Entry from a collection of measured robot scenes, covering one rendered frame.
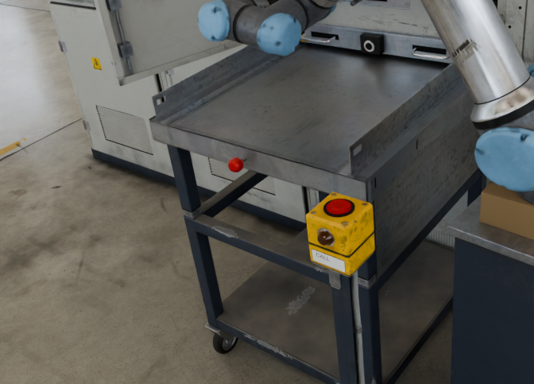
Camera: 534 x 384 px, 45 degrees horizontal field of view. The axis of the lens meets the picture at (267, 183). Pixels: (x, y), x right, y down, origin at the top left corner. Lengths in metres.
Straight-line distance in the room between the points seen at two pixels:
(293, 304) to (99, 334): 0.70
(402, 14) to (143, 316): 1.30
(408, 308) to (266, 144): 0.74
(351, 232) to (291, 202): 1.44
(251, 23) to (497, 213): 0.56
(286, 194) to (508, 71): 1.56
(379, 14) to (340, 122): 0.41
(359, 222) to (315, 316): 0.91
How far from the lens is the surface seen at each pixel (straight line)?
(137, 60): 1.85
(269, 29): 1.20
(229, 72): 1.75
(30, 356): 2.32
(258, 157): 1.39
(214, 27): 1.26
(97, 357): 2.21
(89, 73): 3.04
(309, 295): 1.97
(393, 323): 1.87
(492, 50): 0.97
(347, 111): 1.51
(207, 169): 2.69
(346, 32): 1.83
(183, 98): 1.64
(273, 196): 2.49
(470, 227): 1.24
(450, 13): 0.96
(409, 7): 1.71
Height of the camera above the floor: 1.48
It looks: 31 degrees down
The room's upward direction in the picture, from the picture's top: 8 degrees counter-clockwise
